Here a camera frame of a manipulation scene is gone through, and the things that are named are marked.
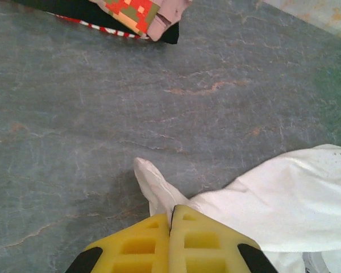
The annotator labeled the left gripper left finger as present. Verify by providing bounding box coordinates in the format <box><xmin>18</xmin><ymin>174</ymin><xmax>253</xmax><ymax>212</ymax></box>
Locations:
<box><xmin>65</xmin><ymin>213</ymin><xmax>171</xmax><ymax>273</ymax></box>

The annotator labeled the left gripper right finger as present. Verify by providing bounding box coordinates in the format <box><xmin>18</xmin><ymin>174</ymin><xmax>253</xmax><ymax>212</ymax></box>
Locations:
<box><xmin>169</xmin><ymin>204</ymin><xmax>279</xmax><ymax>273</ymax></box>

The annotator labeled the pink pixel print t-shirt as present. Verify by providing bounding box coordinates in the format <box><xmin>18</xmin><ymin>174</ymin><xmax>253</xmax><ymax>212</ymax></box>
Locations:
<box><xmin>88</xmin><ymin>0</ymin><xmax>193</xmax><ymax>42</ymax></box>

